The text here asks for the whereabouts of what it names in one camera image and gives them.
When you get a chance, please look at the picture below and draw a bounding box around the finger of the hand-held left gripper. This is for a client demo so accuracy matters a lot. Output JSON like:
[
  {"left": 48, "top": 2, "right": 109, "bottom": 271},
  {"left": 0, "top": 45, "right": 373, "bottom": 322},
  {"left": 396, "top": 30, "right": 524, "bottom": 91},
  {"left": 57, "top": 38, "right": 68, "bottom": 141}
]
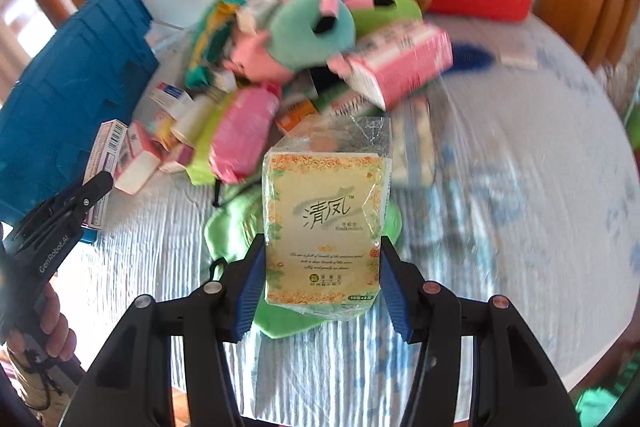
[{"left": 50, "top": 171, "right": 115, "bottom": 228}]

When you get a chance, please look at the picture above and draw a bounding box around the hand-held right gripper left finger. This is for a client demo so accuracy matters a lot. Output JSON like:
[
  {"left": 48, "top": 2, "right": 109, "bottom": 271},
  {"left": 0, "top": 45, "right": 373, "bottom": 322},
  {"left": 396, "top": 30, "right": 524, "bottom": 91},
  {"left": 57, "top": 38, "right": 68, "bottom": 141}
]
[{"left": 62, "top": 232, "right": 268, "bottom": 427}]

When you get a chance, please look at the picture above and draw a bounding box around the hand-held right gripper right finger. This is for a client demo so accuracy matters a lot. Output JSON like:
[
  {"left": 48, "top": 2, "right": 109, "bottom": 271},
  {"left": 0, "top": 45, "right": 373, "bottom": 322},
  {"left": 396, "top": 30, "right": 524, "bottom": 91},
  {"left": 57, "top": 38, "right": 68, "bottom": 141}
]
[{"left": 378, "top": 234, "right": 576, "bottom": 427}]

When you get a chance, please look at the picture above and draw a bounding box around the yellow handkerchief tissue pack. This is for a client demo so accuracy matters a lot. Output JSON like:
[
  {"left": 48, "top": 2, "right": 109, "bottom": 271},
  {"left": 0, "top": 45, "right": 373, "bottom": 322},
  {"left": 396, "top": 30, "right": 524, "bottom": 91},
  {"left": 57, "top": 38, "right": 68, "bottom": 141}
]
[{"left": 260, "top": 116, "right": 393, "bottom": 323}]

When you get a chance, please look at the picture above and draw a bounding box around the blue plastic crate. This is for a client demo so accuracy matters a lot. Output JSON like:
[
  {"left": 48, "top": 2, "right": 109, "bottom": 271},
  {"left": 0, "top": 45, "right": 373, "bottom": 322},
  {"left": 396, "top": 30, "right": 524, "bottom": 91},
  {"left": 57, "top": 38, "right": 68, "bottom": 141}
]
[{"left": 0, "top": 0, "right": 161, "bottom": 243}]

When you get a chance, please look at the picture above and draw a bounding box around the person's left hand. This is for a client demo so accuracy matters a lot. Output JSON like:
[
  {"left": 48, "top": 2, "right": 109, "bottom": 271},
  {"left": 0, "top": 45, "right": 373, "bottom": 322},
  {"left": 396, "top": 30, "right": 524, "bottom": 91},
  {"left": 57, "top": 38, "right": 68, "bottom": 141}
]
[{"left": 5, "top": 289, "right": 76, "bottom": 413}]

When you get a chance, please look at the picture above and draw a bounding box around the white pink barcode box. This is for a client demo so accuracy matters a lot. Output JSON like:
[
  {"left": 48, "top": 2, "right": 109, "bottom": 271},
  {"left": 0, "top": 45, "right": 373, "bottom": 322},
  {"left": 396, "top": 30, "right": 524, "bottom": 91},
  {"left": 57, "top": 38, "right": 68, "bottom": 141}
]
[{"left": 82, "top": 119, "right": 128, "bottom": 228}]

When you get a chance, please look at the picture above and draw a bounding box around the green cloth bag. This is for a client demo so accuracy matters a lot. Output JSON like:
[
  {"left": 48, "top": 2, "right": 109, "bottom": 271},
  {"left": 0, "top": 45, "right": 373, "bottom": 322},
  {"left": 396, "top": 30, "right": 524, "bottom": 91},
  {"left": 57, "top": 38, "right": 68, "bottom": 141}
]
[{"left": 204, "top": 184, "right": 405, "bottom": 339}]

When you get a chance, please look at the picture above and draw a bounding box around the lime green packet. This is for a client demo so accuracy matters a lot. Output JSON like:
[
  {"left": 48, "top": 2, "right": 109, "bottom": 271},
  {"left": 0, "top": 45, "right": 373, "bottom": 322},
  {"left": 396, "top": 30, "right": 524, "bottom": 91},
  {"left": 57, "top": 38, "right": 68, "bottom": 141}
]
[{"left": 186, "top": 104, "right": 238, "bottom": 186}]

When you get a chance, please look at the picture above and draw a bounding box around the cream plastic bottle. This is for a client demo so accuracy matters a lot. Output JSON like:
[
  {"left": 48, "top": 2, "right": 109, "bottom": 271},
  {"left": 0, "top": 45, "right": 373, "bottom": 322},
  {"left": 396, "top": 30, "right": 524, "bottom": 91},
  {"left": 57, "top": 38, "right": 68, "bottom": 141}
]
[{"left": 171, "top": 94, "right": 223, "bottom": 145}]

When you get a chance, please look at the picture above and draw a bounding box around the pink plastic wrapped pack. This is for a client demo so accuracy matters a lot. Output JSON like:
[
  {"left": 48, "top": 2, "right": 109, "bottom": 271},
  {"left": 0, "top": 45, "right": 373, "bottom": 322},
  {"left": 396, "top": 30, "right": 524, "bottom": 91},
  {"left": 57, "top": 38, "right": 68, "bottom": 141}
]
[{"left": 209, "top": 88, "right": 281, "bottom": 184}]

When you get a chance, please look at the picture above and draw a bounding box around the clear blue white packet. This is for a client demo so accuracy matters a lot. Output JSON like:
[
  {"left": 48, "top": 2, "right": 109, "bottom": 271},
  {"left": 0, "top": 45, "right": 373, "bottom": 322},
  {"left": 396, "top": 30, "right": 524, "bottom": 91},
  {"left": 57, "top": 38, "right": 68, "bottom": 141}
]
[{"left": 392, "top": 97, "right": 437, "bottom": 188}]

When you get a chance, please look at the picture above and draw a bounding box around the orange cardboard box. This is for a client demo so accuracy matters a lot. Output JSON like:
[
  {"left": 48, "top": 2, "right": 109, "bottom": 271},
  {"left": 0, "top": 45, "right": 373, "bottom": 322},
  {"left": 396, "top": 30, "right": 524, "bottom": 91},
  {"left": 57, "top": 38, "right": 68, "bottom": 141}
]
[{"left": 276, "top": 102, "right": 317, "bottom": 135}]

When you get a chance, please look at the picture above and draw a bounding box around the green cardboard box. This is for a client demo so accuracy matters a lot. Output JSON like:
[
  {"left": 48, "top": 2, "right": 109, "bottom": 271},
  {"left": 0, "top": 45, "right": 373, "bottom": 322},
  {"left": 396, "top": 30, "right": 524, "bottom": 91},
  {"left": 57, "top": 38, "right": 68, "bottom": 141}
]
[{"left": 317, "top": 84, "right": 373, "bottom": 118}]

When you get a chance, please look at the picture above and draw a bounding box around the pink plush toy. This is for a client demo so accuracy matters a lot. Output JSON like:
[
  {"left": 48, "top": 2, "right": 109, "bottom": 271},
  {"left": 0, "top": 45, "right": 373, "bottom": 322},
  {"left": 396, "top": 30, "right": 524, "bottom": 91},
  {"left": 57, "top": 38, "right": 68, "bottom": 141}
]
[{"left": 222, "top": 31, "right": 296, "bottom": 84}]

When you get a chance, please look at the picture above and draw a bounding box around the green cloth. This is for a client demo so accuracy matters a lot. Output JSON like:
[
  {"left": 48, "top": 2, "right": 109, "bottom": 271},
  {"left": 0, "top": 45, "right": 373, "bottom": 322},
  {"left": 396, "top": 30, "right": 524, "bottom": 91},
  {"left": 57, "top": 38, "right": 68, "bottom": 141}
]
[{"left": 574, "top": 384, "right": 628, "bottom": 425}]

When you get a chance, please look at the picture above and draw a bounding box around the large pink tissue pack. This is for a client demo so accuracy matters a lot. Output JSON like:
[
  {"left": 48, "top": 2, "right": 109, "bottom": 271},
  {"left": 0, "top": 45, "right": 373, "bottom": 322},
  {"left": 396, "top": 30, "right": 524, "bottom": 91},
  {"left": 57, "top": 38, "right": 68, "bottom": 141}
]
[{"left": 327, "top": 21, "right": 453, "bottom": 110}]

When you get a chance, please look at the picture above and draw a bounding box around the blue brush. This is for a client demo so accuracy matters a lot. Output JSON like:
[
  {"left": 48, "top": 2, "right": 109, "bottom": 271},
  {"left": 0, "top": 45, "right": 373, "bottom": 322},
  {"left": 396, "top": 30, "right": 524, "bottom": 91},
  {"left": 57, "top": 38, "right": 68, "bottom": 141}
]
[{"left": 447, "top": 43, "right": 498, "bottom": 75}]

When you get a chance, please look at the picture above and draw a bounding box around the teal plush toy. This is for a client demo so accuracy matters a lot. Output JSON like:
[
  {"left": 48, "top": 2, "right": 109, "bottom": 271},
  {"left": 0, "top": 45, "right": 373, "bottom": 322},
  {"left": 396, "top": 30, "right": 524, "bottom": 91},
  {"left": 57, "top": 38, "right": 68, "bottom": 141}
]
[{"left": 270, "top": 0, "right": 357, "bottom": 70}]

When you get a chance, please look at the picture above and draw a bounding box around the green plush toy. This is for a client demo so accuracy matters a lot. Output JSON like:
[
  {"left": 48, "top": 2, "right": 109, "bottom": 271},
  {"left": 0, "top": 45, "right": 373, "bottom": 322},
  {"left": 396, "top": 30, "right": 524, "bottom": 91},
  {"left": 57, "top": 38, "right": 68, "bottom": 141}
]
[{"left": 350, "top": 0, "right": 423, "bottom": 28}]

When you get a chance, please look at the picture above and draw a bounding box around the black wrist strap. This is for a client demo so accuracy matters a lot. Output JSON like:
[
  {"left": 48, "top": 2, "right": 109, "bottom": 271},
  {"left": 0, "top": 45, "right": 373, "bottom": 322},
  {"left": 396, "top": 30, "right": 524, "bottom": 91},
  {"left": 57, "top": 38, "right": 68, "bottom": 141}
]
[{"left": 12, "top": 347, "right": 66, "bottom": 408}]

